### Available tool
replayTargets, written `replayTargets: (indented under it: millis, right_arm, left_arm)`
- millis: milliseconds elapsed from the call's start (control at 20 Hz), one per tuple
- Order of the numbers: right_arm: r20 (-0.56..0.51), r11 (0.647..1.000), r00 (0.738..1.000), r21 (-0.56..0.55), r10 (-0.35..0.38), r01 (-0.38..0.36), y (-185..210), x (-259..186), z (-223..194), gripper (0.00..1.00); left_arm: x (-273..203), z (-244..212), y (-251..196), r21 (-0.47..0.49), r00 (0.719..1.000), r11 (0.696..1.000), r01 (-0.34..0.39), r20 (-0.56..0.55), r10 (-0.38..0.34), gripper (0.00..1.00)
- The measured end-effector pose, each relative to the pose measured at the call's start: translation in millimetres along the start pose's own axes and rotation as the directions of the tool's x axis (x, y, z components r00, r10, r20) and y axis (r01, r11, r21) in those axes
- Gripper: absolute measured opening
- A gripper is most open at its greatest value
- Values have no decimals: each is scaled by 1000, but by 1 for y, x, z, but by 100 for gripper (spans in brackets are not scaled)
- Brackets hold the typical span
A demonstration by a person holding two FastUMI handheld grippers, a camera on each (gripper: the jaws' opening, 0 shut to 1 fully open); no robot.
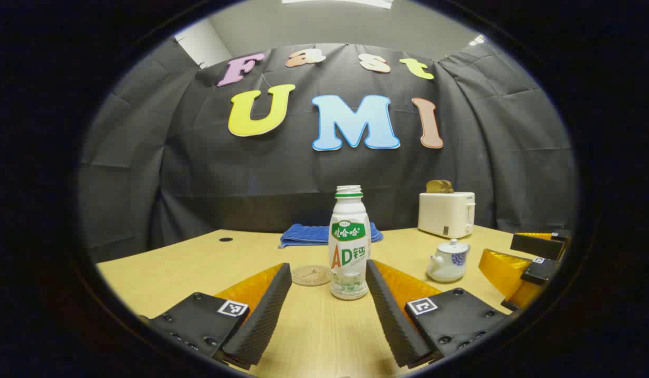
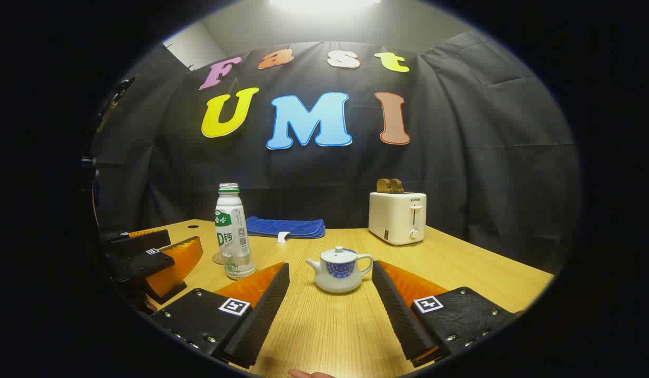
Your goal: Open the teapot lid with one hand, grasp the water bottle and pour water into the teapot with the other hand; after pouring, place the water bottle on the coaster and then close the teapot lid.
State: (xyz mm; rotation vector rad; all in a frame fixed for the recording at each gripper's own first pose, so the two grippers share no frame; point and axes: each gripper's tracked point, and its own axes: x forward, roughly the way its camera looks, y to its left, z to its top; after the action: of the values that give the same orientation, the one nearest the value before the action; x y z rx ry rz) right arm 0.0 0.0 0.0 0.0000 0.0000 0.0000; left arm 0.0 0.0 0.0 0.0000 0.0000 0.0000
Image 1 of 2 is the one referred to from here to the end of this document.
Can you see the long ceiling light panel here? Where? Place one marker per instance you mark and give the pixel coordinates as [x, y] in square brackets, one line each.
[340, 2]

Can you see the brown toast slice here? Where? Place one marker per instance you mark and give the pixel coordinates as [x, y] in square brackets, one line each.
[440, 186]

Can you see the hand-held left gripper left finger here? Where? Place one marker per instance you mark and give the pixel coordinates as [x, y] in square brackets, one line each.
[267, 310]

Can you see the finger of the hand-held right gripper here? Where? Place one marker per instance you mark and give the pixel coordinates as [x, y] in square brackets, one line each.
[537, 245]
[540, 272]

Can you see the blue folded towel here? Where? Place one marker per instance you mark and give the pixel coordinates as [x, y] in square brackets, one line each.
[309, 234]

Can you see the white toaster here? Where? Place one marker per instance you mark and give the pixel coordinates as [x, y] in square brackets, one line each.
[445, 215]

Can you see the small ceiling light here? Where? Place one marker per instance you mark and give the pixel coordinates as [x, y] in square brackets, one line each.
[477, 39]

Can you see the black backdrop cloth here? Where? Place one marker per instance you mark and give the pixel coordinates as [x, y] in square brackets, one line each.
[282, 173]

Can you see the round cork coaster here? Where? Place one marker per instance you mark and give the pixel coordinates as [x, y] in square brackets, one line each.
[310, 275]

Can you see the white blue ceramic teacup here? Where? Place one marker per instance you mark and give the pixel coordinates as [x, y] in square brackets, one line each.
[446, 268]

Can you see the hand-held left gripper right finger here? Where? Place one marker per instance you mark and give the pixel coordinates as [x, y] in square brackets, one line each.
[390, 315]

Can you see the white plastic water bottle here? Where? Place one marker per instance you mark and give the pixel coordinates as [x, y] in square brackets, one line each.
[349, 247]

